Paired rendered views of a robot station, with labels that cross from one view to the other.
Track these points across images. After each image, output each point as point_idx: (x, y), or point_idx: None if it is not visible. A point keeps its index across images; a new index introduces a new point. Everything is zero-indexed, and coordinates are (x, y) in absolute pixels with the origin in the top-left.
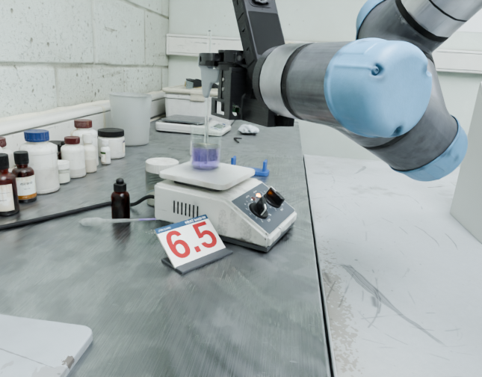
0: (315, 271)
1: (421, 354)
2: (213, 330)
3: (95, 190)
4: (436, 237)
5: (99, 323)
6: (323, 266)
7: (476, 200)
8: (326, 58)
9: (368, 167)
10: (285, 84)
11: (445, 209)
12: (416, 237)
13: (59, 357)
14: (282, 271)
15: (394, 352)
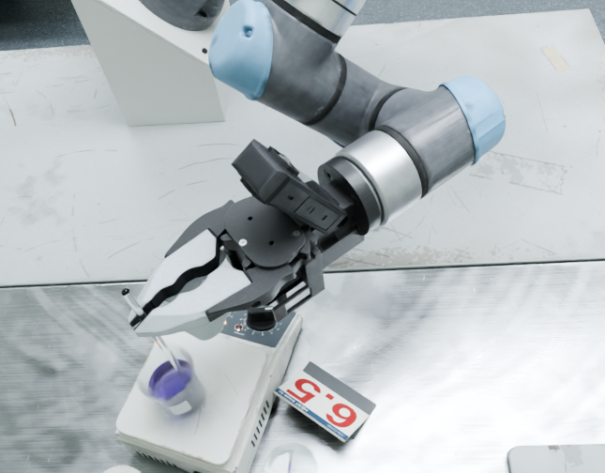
0: (327, 274)
1: (432, 208)
2: (460, 352)
3: None
4: (211, 156)
5: (489, 454)
6: None
7: (176, 95)
8: (463, 141)
9: None
10: (428, 190)
11: (115, 128)
12: (216, 174)
13: (553, 455)
14: (339, 304)
15: (437, 225)
